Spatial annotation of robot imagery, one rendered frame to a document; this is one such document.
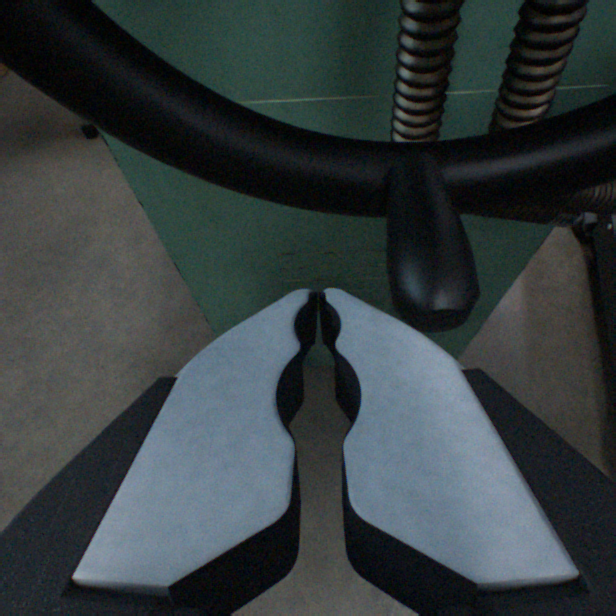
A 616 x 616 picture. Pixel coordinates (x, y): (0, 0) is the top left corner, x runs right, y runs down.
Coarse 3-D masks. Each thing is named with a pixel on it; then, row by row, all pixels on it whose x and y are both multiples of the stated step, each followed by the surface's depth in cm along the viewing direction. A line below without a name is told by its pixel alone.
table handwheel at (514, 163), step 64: (0, 0) 10; (64, 0) 10; (64, 64) 11; (128, 64) 12; (128, 128) 12; (192, 128) 13; (256, 128) 14; (512, 128) 15; (576, 128) 14; (256, 192) 15; (320, 192) 15; (384, 192) 15; (512, 192) 15
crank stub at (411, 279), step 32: (416, 160) 13; (416, 192) 13; (448, 192) 13; (416, 224) 12; (448, 224) 12; (416, 256) 12; (448, 256) 11; (416, 288) 11; (448, 288) 11; (416, 320) 12; (448, 320) 12
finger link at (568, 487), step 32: (480, 384) 8; (512, 416) 7; (512, 448) 7; (544, 448) 7; (544, 480) 6; (576, 480) 6; (608, 480) 6; (544, 512) 6; (576, 512) 6; (608, 512) 6; (576, 544) 5; (608, 544) 5; (608, 576) 5; (480, 608) 5; (512, 608) 5; (544, 608) 5; (576, 608) 5; (608, 608) 5
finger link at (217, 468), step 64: (256, 320) 10; (192, 384) 8; (256, 384) 8; (192, 448) 7; (256, 448) 7; (128, 512) 6; (192, 512) 6; (256, 512) 6; (128, 576) 5; (192, 576) 5; (256, 576) 6
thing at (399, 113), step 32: (416, 0) 16; (448, 0) 16; (544, 0) 16; (576, 0) 15; (416, 32) 16; (448, 32) 16; (544, 32) 17; (576, 32) 17; (416, 64) 17; (448, 64) 18; (512, 64) 18; (544, 64) 17; (416, 96) 18; (512, 96) 19; (544, 96) 19; (416, 128) 20; (576, 192) 26; (608, 192) 27; (544, 224) 31
